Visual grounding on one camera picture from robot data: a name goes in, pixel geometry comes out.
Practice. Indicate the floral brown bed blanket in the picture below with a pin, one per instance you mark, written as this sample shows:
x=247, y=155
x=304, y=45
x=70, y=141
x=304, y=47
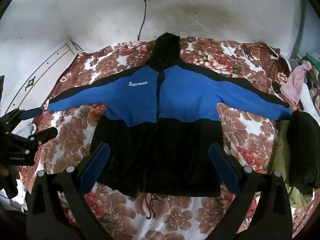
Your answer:
x=250, y=138

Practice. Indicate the olive green cloth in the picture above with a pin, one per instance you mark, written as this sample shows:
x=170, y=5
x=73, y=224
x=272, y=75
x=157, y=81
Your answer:
x=280, y=163

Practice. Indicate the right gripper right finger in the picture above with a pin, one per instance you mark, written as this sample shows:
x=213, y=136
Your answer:
x=272, y=218

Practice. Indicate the white bed headboard panel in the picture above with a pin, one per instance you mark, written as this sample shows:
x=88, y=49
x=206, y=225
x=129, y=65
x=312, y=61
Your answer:
x=34, y=88

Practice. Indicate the dark folded garment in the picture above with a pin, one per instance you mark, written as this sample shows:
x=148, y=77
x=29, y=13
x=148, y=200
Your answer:
x=303, y=140

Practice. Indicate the blue and black Supreme jacket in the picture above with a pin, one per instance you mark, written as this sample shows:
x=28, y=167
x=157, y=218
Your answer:
x=161, y=119

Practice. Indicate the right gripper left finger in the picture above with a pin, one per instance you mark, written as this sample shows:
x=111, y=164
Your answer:
x=57, y=208

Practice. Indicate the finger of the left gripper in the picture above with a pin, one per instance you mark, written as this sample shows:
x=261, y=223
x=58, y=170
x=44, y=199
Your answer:
x=41, y=137
x=29, y=114

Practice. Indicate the pink cloth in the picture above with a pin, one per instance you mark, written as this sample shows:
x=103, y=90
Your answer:
x=292, y=88

